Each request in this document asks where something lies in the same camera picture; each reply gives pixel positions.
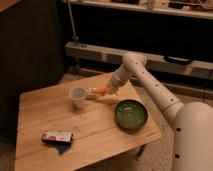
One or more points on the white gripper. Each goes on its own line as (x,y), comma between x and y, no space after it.
(119,79)

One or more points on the orange pepper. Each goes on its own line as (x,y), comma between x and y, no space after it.
(100,91)

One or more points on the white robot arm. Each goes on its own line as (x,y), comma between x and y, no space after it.
(192,123)

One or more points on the white ceramic cup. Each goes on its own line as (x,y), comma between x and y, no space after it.
(78,96)

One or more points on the green bowl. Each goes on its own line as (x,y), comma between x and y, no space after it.
(130,114)

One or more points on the wooden table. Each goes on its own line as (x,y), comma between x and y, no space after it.
(96,136)

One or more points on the red white box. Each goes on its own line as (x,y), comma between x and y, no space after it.
(57,136)

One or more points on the blue cloth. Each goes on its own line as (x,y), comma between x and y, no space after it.
(62,148)

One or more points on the metal shelf rack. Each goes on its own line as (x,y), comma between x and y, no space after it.
(106,30)

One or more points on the dark wooden cabinet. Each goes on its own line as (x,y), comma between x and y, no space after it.
(31,54)

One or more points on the black handle on shelf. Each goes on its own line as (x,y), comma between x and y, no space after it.
(179,61)

